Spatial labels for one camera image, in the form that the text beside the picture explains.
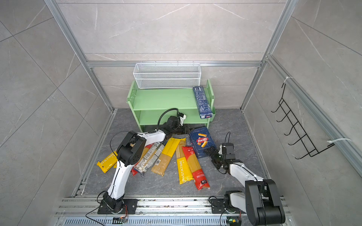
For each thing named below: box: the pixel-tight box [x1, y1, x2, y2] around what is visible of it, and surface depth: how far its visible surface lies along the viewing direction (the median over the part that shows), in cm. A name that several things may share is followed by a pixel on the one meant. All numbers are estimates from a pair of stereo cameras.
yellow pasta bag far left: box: [96, 151, 118, 174], surface depth 89 cm
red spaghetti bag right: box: [181, 145, 211, 191], surface depth 87 cm
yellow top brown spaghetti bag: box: [150, 137, 181, 177], surface depth 90 cm
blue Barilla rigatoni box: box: [189, 126, 216, 159], surface depth 95 cm
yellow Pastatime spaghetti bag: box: [175, 137, 195, 185], surface depth 88 cm
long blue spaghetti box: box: [192, 85, 214, 120], surface depth 82 cm
